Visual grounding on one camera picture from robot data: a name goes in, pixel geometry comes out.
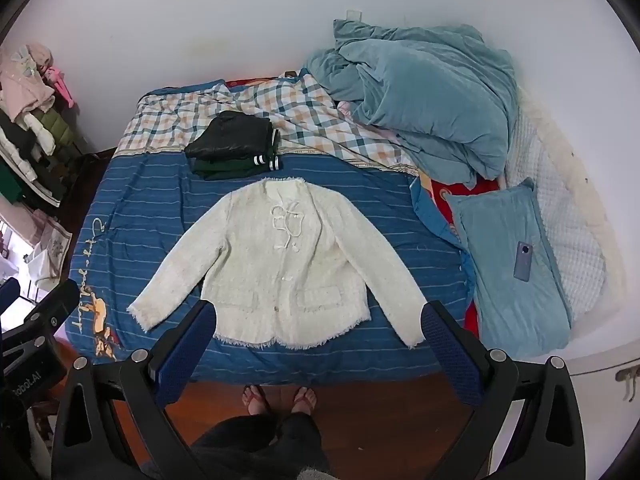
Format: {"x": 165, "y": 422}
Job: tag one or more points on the metal wall hook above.
{"x": 629, "y": 380}

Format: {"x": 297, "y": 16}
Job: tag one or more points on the clothes rack with garments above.
{"x": 30, "y": 125}

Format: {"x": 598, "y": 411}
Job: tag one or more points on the white wall socket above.
{"x": 353, "y": 14}

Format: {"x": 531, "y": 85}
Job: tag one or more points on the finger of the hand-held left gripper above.
{"x": 55, "y": 307}
{"x": 9, "y": 300}

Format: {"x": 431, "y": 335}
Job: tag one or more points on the folded dark green jacket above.
{"x": 225, "y": 169}

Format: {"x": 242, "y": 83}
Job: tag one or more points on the blue-grey pillow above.
{"x": 500, "y": 310}

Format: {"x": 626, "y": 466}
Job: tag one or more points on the white tweed jacket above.
{"x": 300, "y": 260}

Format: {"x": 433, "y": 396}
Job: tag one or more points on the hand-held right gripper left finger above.
{"x": 182, "y": 355}

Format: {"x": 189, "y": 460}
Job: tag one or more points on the person's left foot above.
{"x": 256, "y": 400}

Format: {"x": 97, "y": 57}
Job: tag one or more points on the blue-grey duvet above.
{"x": 425, "y": 90}

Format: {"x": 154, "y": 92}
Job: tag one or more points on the white quilted mattress pad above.
{"x": 565, "y": 210}

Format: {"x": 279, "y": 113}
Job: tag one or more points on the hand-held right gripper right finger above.
{"x": 450, "y": 355}

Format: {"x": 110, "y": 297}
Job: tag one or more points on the blue striped bedsheet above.
{"x": 150, "y": 210}

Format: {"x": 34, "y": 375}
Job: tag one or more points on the grey smartphone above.
{"x": 522, "y": 265}

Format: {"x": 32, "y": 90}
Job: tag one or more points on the folded black leather jacket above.
{"x": 225, "y": 137}

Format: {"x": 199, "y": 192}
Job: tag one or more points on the red printed sheet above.
{"x": 465, "y": 192}

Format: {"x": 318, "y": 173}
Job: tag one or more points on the plaid quilt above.
{"x": 300, "y": 110}

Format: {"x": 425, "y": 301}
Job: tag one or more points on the person's right foot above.
{"x": 304, "y": 400}

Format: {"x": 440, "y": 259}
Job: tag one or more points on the white printed bag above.
{"x": 50, "y": 250}

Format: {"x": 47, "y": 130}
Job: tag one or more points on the person's foot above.
{"x": 304, "y": 400}
{"x": 256, "y": 400}

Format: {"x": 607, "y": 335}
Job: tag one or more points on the pink clothes hanger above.
{"x": 62, "y": 85}

